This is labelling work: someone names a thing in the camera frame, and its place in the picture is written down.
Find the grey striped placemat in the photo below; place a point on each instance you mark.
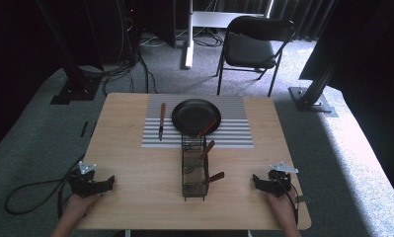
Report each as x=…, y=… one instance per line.
x=237, y=131

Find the person's right hand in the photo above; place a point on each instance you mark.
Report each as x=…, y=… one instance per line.
x=283, y=207

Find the black stand with base plate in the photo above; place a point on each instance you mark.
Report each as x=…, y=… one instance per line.
x=74, y=85

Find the black slanted stand, grey base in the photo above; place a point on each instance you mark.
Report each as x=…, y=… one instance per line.
x=311, y=98

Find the black round plate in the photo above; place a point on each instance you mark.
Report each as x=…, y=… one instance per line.
x=193, y=116

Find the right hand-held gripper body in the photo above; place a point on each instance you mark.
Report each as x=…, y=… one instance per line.
x=280, y=181

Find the person's left hand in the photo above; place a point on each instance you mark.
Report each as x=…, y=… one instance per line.
x=81, y=204

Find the black folding chair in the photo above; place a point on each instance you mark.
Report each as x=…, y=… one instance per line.
x=250, y=49

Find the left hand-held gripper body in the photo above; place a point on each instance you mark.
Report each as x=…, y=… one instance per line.
x=83, y=184

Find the white desk frame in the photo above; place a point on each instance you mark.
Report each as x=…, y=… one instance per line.
x=197, y=23

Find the small black floor strip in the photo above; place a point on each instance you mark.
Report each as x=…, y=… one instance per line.
x=84, y=129

